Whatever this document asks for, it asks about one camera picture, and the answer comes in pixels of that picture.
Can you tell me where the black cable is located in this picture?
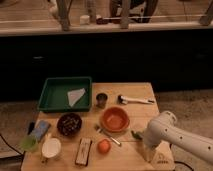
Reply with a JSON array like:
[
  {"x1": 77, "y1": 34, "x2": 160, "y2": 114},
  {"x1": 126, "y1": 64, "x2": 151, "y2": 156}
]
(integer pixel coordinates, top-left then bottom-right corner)
[
  {"x1": 169, "y1": 143, "x2": 196, "y2": 171},
  {"x1": 0, "y1": 133, "x2": 25, "y2": 157}
]

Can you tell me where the white mug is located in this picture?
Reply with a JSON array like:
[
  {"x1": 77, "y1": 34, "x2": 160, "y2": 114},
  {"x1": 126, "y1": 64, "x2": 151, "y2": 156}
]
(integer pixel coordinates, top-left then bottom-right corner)
[{"x1": 41, "y1": 138, "x2": 61, "y2": 163}]

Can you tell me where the wooden block with metal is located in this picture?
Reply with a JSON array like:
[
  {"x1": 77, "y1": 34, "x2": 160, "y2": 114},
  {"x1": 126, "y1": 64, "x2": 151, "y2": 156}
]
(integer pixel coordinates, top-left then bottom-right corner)
[{"x1": 75, "y1": 138, "x2": 92, "y2": 166}]

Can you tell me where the white cup on shelf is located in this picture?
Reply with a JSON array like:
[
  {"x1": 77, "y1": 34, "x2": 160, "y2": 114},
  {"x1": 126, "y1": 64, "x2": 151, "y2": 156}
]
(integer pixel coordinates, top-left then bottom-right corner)
[{"x1": 80, "y1": 15, "x2": 90, "y2": 25}]

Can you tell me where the black cable right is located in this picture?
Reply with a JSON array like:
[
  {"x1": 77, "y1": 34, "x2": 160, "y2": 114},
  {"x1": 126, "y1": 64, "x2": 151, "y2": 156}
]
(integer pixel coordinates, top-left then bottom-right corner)
[{"x1": 169, "y1": 143, "x2": 196, "y2": 171}]

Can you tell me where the white handled brush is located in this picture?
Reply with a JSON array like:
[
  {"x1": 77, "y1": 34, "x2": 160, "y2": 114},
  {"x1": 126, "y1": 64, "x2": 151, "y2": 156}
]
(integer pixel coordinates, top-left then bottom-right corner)
[{"x1": 118, "y1": 95, "x2": 155, "y2": 104}]

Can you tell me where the orange fruit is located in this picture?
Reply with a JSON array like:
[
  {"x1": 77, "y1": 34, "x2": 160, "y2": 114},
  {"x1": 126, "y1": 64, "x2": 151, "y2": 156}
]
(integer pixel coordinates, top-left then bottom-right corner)
[{"x1": 97, "y1": 139, "x2": 111, "y2": 154}]

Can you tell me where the green pepper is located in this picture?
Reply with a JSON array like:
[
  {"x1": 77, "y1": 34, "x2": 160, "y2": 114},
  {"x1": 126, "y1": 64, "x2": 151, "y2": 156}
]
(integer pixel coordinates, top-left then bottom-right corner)
[{"x1": 131, "y1": 130, "x2": 142, "y2": 140}]

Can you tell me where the metal fork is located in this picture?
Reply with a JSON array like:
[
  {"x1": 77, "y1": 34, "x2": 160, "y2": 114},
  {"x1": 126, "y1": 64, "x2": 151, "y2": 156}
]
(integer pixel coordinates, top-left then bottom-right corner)
[{"x1": 94, "y1": 125, "x2": 122, "y2": 147}]

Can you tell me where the small metal cup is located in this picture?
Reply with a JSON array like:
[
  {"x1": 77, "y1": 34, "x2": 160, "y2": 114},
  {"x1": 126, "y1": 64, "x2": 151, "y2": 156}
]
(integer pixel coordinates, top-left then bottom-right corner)
[{"x1": 96, "y1": 93, "x2": 108, "y2": 108}]

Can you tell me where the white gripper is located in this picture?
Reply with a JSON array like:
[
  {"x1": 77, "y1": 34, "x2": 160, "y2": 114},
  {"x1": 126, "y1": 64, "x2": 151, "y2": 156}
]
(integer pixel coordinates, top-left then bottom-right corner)
[{"x1": 138, "y1": 129, "x2": 161, "y2": 162}]

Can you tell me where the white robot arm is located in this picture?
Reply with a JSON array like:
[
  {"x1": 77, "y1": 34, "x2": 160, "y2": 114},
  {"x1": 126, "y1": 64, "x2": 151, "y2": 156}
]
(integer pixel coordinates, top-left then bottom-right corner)
[{"x1": 139, "y1": 111, "x2": 213, "y2": 165}]

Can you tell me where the blue sponge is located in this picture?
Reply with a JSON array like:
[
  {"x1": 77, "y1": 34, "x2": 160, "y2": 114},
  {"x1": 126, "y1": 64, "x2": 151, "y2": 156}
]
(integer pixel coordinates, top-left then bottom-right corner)
[{"x1": 31, "y1": 120, "x2": 51, "y2": 141}]

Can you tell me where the green plastic cup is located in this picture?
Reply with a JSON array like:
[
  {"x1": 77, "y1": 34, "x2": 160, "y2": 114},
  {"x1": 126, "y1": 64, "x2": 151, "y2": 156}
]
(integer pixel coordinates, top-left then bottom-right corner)
[{"x1": 20, "y1": 135, "x2": 38, "y2": 152}]

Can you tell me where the green plastic tray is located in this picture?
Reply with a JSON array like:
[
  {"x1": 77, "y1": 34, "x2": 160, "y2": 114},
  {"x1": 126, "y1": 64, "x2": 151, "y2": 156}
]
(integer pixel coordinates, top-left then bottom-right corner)
[{"x1": 38, "y1": 77, "x2": 92, "y2": 113}]

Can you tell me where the black cable left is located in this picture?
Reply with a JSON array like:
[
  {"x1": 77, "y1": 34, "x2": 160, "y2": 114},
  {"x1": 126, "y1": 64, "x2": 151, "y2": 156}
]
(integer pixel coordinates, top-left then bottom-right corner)
[{"x1": 0, "y1": 133, "x2": 25, "y2": 157}]

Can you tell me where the dark brown bowl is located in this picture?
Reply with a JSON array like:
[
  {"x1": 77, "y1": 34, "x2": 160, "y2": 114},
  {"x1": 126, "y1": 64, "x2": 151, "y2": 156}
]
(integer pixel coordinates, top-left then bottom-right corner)
[{"x1": 57, "y1": 113, "x2": 82, "y2": 137}]

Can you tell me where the orange bowl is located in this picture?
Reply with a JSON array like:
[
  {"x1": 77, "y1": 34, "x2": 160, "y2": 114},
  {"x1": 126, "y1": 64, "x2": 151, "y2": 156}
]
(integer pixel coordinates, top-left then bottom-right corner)
[{"x1": 100, "y1": 107, "x2": 130, "y2": 132}]

